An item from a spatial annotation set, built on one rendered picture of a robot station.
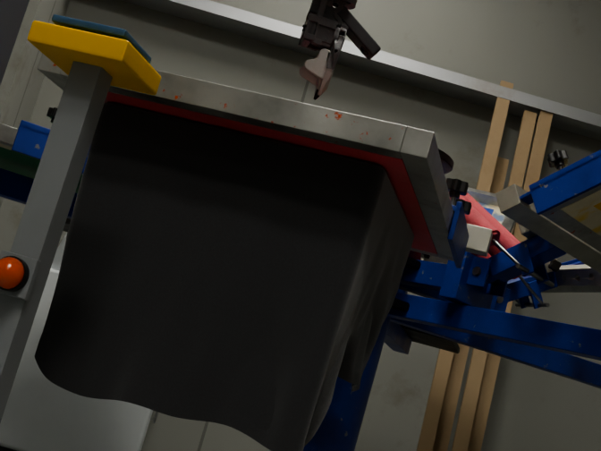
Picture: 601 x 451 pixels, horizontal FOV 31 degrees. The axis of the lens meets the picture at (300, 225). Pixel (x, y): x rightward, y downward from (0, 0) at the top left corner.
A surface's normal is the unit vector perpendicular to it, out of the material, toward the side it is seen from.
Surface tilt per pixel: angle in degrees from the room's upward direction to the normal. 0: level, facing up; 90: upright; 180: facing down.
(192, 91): 90
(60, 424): 90
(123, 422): 90
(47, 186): 90
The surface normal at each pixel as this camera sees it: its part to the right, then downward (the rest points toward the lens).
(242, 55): 0.05, -0.14
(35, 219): -0.19, -0.21
